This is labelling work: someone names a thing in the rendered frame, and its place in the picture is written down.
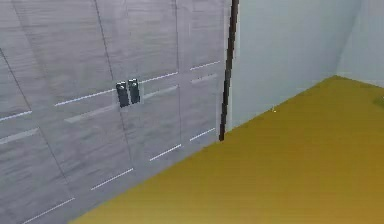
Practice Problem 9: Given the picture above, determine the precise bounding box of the black door handle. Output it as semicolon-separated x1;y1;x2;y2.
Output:
115;81;131;109
127;78;142;105

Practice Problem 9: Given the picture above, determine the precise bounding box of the grey double room door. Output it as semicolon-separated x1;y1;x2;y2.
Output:
0;0;240;224

